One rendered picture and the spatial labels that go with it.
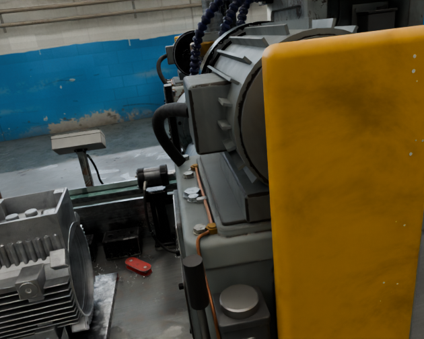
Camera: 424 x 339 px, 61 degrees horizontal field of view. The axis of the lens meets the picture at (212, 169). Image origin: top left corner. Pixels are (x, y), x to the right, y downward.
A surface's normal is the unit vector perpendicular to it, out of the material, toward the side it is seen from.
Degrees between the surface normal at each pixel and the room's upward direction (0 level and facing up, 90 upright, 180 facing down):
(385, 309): 90
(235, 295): 0
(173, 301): 0
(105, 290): 0
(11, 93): 90
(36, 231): 90
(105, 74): 90
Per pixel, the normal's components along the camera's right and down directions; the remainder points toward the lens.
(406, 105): 0.14, 0.35
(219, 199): -0.11, -0.92
